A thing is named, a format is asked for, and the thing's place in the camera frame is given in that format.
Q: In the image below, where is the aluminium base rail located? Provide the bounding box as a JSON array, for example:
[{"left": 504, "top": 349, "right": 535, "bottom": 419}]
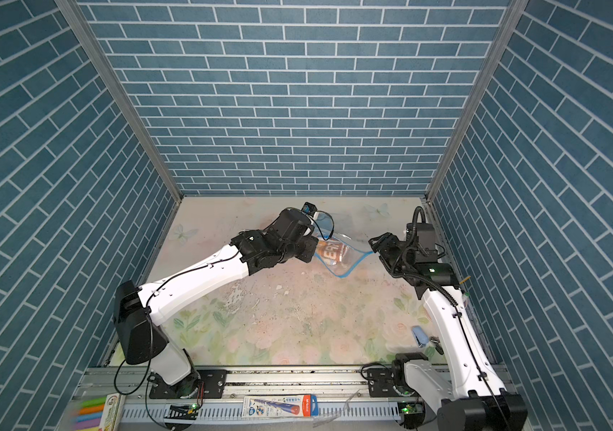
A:
[{"left": 55, "top": 363, "right": 517, "bottom": 431}]

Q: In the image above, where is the aluminium corner post right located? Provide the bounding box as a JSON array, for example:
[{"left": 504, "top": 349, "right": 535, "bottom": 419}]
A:
[{"left": 426, "top": 0, "right": 528, "bottom": 203}]

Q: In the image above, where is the aluminium corner post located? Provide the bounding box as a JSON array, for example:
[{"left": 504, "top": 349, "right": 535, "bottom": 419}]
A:
[
  {"left": 55, "top": 0, "right": 184, "bottom": 205},
  {"left": 426, "top": 0, "right": 528, "bottom": 203}
]

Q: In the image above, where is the orange white patterned towel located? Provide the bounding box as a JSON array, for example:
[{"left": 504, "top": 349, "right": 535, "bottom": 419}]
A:
[{"left": 316, "top": 241, "right": 349, "bottom": 267}]

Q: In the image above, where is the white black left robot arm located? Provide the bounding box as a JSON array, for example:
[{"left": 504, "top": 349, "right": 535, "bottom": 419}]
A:
[{"left": 112, "top": 202, "right": 322, "bottom": 399}]

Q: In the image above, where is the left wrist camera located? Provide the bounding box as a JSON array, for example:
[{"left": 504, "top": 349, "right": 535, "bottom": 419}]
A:
[{"left": 301, "top": 202, "right": 318, "bottom": 217}]

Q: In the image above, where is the clear plastic wrapper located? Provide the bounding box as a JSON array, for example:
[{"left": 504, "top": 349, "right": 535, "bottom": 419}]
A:
[{"left": 312, "top": 391, "right": 362, "bottom": 427}]

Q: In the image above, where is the small blue cloth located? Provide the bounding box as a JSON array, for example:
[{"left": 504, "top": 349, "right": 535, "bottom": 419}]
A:
[{"left": 412, "top": 326, "right": 430, "bottom": 348}]

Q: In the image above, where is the coloured marker pack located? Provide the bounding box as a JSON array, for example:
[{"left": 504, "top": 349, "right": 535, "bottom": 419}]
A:
[{"left": 72, "top": 393, "right": 126, "bottom": 431}]

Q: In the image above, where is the clear vacuum bag blue zip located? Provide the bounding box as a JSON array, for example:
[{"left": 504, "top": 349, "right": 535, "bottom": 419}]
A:
[{"left": 315, "top": 212, "right": 373, "bottom": 278}]

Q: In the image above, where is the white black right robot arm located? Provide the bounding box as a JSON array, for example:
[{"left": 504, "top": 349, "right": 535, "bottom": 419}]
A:
[{"left": 368, "top": 207, "right": 528, "bottom": 430}]

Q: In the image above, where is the aluminium corner post left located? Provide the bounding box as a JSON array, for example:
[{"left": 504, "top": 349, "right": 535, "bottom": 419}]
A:
[{"left": 55, "top": 0, "right": 184, "bottom": 205}]

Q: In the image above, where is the red blue toothpaste box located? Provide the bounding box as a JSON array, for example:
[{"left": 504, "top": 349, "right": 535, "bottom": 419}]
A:
[{"left": 241, "top": 394, "right": 320, "bottom": 418}]

